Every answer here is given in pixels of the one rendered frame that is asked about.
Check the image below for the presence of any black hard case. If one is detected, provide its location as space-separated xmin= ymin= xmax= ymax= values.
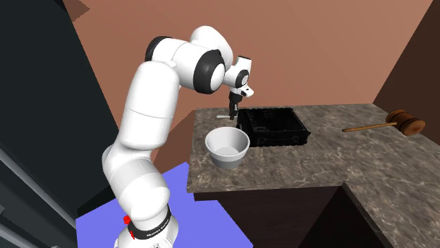
xmin=236 ymin=106 xmax=312 ymax=148

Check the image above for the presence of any white bowl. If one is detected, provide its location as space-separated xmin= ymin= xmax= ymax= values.
xmin=204 ymin=126 xmax=251 ymax=170

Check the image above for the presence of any blue robot stand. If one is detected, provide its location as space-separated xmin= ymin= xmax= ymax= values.
xmin=75 ymin=161 xmax=255 ymax=248

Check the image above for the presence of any brown wooden mallet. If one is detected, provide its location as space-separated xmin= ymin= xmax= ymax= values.
xmin=341 ymin=108 xmax=427 ymax=137

